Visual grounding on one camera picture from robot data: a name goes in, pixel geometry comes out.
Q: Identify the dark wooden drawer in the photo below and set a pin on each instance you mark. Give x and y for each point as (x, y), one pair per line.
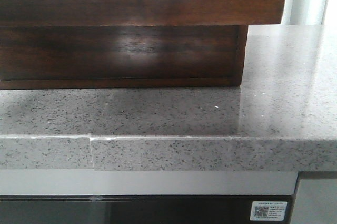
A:
(140, 12)

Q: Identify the dark wooden drawer cabinet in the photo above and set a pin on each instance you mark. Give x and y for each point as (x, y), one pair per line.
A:
(131, 56)

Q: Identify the white QR code sticker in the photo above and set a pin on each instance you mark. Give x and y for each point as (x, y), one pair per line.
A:
(268, 210)

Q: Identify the black appliance front panel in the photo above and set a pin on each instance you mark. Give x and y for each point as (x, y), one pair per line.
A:
(135, 208)

